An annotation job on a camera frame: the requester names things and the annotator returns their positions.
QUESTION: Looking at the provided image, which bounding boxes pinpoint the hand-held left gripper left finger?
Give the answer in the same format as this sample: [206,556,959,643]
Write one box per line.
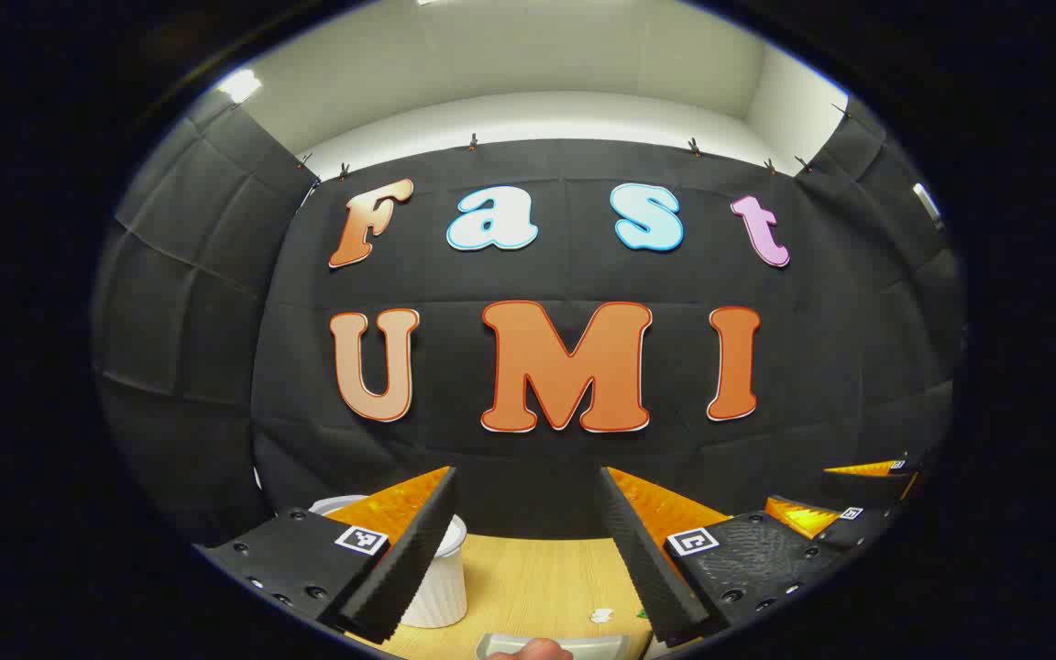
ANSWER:
[193,466,458,644]

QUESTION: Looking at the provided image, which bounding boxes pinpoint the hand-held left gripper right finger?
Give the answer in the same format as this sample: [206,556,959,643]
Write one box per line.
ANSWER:
[597,466,850,647]

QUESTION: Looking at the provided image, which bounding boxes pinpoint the white ribbed garbage bin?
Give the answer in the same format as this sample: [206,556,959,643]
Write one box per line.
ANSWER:
[308,495,470,630]

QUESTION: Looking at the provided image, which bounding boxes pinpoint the grey dustpan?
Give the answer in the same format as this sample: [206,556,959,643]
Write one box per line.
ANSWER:
[475,632,632,660]

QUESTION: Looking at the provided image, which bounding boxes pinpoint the wooden desktop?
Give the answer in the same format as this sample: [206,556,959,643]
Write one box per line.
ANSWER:
[345,536,676,660]

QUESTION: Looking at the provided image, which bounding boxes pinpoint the ceiling light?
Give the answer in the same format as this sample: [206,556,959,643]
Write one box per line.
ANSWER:
[216,69,263,104]

